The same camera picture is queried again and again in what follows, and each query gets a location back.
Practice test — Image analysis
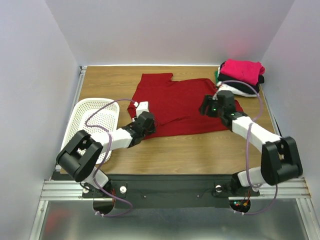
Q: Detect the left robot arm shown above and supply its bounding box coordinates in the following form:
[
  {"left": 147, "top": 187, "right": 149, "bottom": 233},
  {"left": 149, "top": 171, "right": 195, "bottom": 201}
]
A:
[{"left": 56, "top": 111, "right": 156, "bottom": 197}]

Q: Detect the white folded t shirt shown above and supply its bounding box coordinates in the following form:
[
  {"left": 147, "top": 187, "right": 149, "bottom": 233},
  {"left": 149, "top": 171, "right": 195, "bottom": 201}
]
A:
[{"left": 218, "top": 62, "right": 258, "bottom": 98}]

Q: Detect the pink folded t shirt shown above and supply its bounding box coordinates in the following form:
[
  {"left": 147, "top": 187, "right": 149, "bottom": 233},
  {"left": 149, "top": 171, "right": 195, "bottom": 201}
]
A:
[{"left": 220, "top": 59, "right": 265, "bottom": 85}]

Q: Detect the green folded t shirt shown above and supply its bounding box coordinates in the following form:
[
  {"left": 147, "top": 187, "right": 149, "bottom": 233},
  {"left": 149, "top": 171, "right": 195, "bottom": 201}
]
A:
[{"left": 214, "top": 70, "right": 220, "bottom": 83}]

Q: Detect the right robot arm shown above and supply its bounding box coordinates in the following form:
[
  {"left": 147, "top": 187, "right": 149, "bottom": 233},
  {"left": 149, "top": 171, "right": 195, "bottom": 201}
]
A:
[{"left": 199, "top": 90, "right": 303, "bottom": 195}]

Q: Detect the white perforated plastic basket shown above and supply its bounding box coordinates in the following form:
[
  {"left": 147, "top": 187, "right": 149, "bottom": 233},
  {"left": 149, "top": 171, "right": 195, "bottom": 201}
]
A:
[{"left": 61, "top": 97, "right": 121, "bottom": 165}]

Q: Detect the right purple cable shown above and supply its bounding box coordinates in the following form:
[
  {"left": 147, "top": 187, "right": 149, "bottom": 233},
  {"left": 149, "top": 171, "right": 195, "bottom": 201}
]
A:
[{"left": 217, "top": 80, "right": 279, "bottom": 216}]

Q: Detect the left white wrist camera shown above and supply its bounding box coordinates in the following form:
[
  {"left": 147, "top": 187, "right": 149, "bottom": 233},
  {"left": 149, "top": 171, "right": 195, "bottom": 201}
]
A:
[{"left": 133, "top": 101, "right": 149, "bottom": 117}]

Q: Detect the black folded t shirt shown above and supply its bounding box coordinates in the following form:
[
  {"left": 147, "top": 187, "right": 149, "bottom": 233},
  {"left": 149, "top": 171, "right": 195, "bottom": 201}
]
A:
[{"left": 216, "top": 73, "right": 265, "bottom": 95}]

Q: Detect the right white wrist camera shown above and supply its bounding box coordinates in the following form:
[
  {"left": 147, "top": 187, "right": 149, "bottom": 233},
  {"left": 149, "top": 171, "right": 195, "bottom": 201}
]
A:
[{"left": 216, "top": 82, "right": 228, "bottom": 92}]

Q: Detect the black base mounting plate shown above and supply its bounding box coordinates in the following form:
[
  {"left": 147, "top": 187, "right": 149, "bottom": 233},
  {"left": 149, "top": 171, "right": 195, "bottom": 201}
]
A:
[{"left": 82, "top": 174, "right": 259, "bottom": 212}]

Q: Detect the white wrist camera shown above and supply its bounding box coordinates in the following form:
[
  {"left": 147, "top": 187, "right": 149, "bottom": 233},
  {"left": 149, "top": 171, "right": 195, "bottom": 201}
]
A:
[
  {"left": 216, "top": 82, "right": 228, "bottom": 92},
  {"left": 133, "top": 101, "right": 149, "bottom": 117}
]

